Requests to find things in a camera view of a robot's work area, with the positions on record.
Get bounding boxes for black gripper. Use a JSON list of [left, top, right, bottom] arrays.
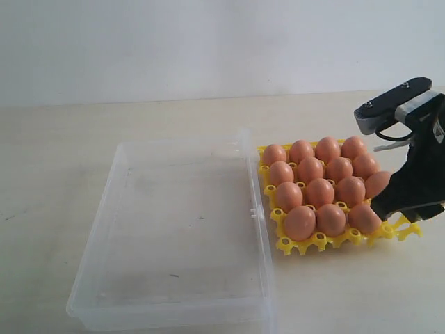
[[371, 93, 444, 223]]

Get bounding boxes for brown egg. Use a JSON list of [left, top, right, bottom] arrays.
[[341, 136, 367, 161], [325, 157, 353, 183], [336, 176, 366, 208], [289, 139, 314, 164], [314, 136, 341, 165], [284, 206, 316, 241], [316, 204, 346, 237], [306, 178, 334, 209], [275, 182, 303, 213], [348, 202, 382, 234], [364, 170, 391, 199], [352, 153, 380, 181], [297, 157, 324, 184], [261, 144, 287, 166], [269, 161, 294, 186]]

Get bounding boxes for yellow plastic egg tray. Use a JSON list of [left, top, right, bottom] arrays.
[[257, 146, 423, 255]]

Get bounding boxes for clear plastic container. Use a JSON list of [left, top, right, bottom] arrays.
[[66, 130, 277, 333]]

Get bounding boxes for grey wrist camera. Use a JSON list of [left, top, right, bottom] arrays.
[[353, 77, 432, 135]]

